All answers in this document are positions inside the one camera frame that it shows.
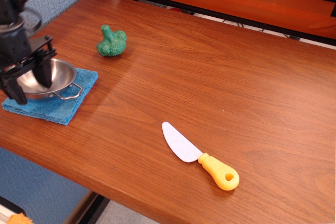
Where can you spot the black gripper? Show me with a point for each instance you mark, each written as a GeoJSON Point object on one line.
{"type": "Point", "coordinates": [20, 55]}

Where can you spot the silver metal bowl with handles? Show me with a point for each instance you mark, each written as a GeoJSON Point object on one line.
{"type": "Point", "coordinates": [63, 86]}

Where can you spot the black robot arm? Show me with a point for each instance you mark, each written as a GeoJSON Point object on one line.
{"type": "Point", "coordinates": [10, 13]}

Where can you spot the folded blue cloth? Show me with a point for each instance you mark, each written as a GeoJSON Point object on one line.
{"type": "Point", "coordinates": [55, 109]}

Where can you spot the green toy broccoli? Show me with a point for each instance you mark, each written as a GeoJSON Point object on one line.
{"type": "Point", "coordinates": [113, 43]}

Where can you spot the orange object bottom left corner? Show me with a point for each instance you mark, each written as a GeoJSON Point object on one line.
{"type": "Point", "coordinates": [19, 219]}

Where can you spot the toy knife yellow handle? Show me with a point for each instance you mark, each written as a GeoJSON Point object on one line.
{"type": "Point", "coordinates": [224, 176]}

